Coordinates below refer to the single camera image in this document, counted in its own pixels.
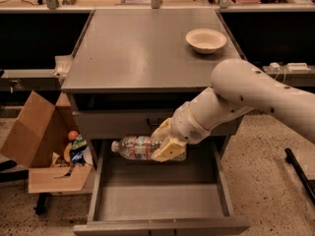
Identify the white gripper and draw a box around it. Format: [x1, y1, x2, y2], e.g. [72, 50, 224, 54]
[151, 101, 211, 162]

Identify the clear plastic water bottle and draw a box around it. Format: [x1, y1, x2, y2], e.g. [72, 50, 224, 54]
[111, 136, 186, 162]

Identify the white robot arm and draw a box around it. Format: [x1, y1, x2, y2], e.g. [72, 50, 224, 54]
[152, 59, 315, 162]

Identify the open grey drawer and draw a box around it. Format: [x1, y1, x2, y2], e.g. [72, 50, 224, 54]
[74, 140, 250, 236]

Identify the grey drawer cabinet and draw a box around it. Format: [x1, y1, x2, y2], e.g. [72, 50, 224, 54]
[61, 8, 258, 159]

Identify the green blue snack bag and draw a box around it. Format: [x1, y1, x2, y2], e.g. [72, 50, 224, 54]
[70, 135, 88, 164]

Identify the orange ball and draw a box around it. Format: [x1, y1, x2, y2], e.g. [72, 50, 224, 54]
[68, 131, 79, 142]

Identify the white paper bowl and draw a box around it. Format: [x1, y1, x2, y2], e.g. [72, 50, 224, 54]
[186, 29, 227, 54]

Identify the black floor bar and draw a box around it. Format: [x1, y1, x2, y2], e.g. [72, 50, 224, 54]
[284, 148, 315, 206]

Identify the white power strip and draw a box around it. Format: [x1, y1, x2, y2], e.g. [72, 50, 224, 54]
[267, 62, 311, 74]

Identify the brown cardboard box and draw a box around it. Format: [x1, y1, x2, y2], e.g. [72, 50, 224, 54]
[0, 91, 94, 195]

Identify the black chair base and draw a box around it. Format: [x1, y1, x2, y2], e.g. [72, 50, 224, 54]
[0, 159, 50, 216]

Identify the closed grey drawer black handle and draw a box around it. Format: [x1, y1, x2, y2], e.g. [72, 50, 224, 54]
[72, 107, 246, 140]

